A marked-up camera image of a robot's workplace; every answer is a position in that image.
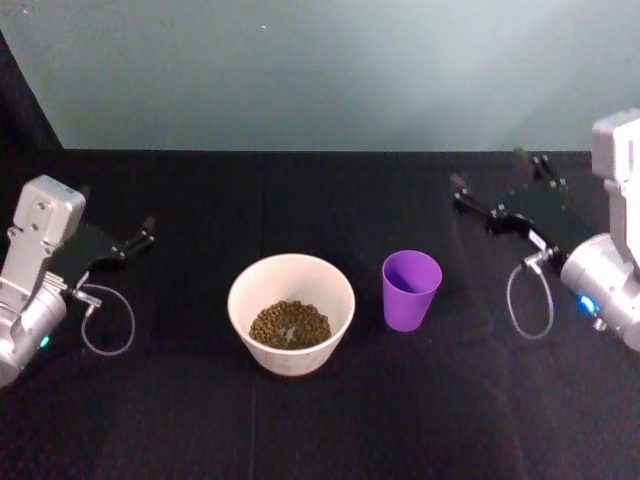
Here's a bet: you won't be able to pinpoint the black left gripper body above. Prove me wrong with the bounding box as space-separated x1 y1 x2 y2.
51 221 127 292

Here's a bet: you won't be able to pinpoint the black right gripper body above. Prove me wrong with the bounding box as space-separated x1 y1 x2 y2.
492 175 609 267

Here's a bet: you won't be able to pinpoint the purple plastic cup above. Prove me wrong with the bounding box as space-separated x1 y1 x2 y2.
381 250 444 333

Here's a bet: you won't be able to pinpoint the cream white bowl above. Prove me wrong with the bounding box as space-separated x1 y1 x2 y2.
227 253 357 378

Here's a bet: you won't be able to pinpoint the green-brown beans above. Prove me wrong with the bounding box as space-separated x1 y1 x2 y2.
248 299 333 351

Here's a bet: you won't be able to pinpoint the black table cloth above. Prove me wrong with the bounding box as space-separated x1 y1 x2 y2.
0 29 640 480

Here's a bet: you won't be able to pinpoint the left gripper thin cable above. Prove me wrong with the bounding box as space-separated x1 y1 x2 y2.
73 283 137 358

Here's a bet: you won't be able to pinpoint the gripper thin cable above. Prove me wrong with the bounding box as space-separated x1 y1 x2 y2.
73 283 137 358
505 251 554 341

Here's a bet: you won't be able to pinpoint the right gripper thin cable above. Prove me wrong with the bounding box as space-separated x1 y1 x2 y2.
505 251 554 341

